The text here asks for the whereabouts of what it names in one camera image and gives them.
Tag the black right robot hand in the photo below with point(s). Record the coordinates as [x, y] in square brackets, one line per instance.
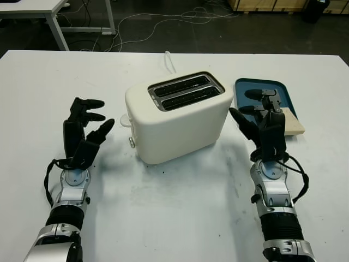
[246, 125]

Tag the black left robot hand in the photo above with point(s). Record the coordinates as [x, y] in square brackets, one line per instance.
[72, 136]

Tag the white bread slice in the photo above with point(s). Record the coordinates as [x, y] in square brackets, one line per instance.
[293, 124]

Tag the white toaster lever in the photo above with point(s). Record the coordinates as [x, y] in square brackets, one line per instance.
[124, 120]

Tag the blue plastic tray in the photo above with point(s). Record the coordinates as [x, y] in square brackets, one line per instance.
[242, 101]

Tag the silver toaster dial knob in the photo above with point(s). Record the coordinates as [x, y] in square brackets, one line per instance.
[132, 142]

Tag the cream white toaster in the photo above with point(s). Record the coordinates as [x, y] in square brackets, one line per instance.
[177, 131]

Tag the black waste bin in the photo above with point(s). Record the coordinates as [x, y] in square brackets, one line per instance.
[313, 12]

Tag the white office desk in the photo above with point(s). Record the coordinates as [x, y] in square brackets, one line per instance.
[27, 5]

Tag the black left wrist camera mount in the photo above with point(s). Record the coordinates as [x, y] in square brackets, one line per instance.
[85, 152]

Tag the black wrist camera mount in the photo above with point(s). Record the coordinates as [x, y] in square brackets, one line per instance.
[85, 152]
[272, 136]

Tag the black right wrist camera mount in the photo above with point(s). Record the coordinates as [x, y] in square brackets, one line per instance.
[272, 136]

